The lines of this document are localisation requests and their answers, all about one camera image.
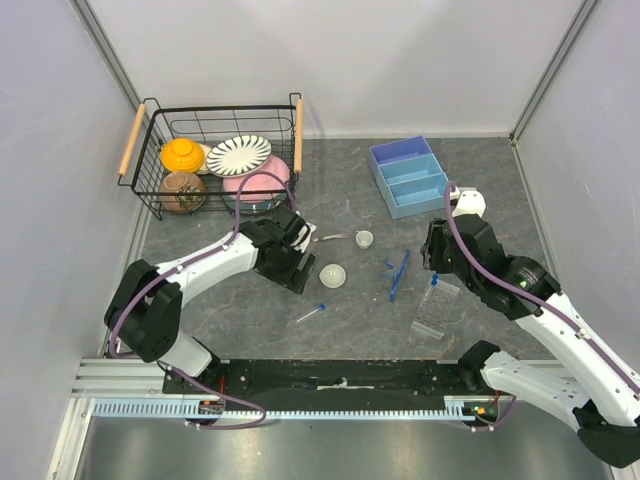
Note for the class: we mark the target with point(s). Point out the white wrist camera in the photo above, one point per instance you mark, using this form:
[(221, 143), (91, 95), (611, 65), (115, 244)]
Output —
[(303, 233), (468, 201)]

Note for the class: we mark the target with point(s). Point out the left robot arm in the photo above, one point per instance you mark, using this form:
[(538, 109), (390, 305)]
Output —
[(145, 311)]

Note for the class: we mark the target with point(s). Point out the clear plastic funnel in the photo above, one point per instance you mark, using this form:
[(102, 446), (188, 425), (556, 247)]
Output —
[(346, 220)]

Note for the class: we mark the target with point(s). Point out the cream bowl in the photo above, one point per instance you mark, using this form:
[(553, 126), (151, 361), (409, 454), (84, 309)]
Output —
[(203, 170)]

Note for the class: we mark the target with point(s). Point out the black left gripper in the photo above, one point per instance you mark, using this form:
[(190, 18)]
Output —
[(293, 278)]

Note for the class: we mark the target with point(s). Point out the pink plate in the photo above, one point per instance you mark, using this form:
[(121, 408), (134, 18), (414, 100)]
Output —
[(267, 184)]

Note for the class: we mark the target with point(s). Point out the striped white plate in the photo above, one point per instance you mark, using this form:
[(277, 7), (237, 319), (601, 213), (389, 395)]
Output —
[(238, 156)]

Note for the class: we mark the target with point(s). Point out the clear acrylic tube rack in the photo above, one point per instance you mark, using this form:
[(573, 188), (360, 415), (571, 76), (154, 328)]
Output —
[(431, 314)]

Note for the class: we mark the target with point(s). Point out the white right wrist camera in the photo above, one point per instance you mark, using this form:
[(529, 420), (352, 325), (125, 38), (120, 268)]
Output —
[(468, 201)]

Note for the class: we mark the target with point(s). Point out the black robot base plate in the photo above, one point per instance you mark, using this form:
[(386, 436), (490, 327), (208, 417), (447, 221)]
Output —
[(332, 384)]

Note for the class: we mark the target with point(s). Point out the yellow bowl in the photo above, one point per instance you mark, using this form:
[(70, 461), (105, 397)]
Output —
[(182, 155)]

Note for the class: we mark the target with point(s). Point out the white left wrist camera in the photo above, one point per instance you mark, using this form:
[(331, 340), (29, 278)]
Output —
[(303, 233)]

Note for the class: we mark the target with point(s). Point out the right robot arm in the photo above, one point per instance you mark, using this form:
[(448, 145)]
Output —
[(600, 399)]

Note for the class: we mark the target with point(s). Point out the brown ceramic bowl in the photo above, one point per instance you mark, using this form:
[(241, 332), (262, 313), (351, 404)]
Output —
[(182, 192)]

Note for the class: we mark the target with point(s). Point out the black wire basket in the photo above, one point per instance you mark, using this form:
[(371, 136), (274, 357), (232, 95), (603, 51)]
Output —
[(142, 171)]

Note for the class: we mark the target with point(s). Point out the white dome lid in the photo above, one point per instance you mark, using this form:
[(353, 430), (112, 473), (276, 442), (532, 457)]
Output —
[(332, 276)]

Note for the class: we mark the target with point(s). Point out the light blue cable duct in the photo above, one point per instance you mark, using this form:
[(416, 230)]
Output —
[(194, 409)]

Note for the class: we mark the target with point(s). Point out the light blue front bin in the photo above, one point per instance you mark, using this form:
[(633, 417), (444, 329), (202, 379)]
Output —
[(413, 197)]

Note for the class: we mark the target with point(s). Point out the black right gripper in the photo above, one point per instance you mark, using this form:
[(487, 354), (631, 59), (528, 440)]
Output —
[(430, 249)]

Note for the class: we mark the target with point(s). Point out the small white cup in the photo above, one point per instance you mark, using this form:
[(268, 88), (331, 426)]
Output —
[(364, 239)]

